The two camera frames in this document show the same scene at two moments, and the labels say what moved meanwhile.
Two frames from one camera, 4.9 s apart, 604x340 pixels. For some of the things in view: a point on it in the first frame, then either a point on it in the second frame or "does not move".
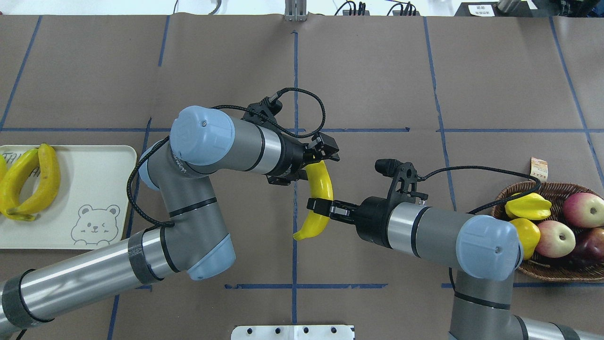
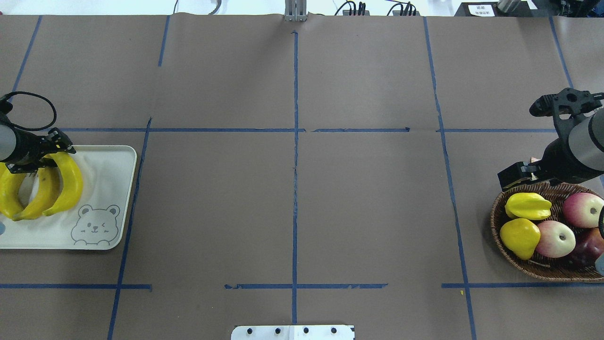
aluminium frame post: [295, 11] does not move
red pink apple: [584, 209] does not move
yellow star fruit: [531, 206] does not move
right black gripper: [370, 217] → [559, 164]
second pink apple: [556, 239] does not move
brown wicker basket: [560, 269] does not move
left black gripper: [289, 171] → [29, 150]
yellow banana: [321, 186] → [72, 182]
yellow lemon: [529, 234] does not move
